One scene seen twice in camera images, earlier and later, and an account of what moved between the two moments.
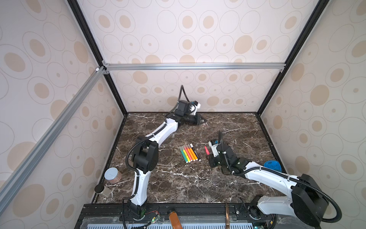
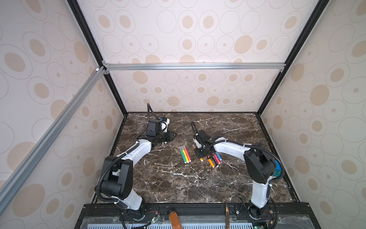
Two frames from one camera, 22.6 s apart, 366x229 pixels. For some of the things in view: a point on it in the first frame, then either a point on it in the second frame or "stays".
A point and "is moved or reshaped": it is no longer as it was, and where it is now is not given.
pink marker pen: [187, 152] stays
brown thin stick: [227, 217] stays
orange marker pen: [190, 152] is moved or reshaped
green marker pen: [182, 151] stays
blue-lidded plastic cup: [273, 164] stays
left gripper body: [189, 119] -> [163, 137]
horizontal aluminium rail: [193, 66] stays
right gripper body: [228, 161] -> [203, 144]
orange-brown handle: [175, 220] stays
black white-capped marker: [196, 154] is moved or reshaped
